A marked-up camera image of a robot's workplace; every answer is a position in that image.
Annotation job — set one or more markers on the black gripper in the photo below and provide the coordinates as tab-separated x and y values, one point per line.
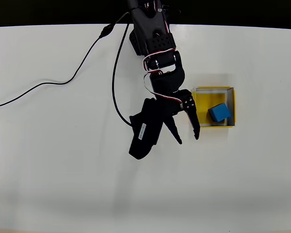
170	105

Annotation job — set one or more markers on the blue cube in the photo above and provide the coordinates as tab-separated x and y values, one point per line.
219	112

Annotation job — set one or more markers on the yellow cardboard box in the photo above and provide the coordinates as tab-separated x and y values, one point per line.
203	99

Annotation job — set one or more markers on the black gripper-mounted camera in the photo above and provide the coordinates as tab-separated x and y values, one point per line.
145	131

